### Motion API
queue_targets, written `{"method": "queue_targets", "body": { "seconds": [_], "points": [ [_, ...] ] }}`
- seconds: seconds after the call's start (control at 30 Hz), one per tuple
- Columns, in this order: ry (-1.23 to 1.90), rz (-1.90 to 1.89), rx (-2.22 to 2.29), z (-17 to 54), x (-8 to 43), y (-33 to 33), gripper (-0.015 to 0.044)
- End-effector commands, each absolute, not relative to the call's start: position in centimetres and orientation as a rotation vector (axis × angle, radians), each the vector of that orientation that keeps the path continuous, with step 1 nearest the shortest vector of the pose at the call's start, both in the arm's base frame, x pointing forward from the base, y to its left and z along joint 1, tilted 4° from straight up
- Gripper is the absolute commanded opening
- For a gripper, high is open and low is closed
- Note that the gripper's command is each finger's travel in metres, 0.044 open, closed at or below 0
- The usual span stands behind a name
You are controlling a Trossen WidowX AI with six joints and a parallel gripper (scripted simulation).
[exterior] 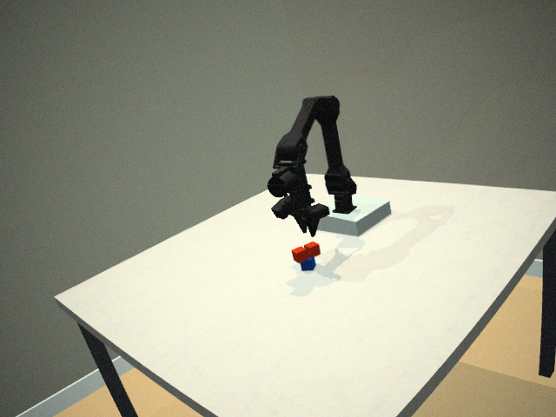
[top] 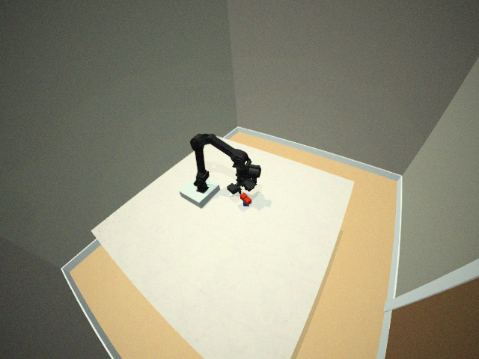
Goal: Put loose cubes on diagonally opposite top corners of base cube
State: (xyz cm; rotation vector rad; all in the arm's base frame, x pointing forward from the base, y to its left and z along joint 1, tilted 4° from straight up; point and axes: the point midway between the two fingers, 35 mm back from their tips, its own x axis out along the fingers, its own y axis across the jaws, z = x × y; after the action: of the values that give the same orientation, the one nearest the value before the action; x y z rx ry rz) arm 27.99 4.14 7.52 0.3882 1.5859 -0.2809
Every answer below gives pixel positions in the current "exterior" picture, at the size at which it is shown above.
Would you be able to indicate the red cube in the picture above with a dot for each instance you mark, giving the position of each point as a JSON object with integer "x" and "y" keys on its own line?
{"x": 300, "y": 254}
{"x": 313, "y": 249}

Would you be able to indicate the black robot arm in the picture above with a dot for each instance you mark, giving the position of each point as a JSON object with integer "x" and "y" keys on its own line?
{"x": 293, "y": 147}

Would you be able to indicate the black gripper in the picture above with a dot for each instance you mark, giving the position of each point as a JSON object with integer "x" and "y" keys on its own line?
{"x": 308, "y": 216}

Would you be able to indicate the blue cube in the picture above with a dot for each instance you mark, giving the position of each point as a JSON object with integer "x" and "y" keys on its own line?
{"x": 310, "y": 264}

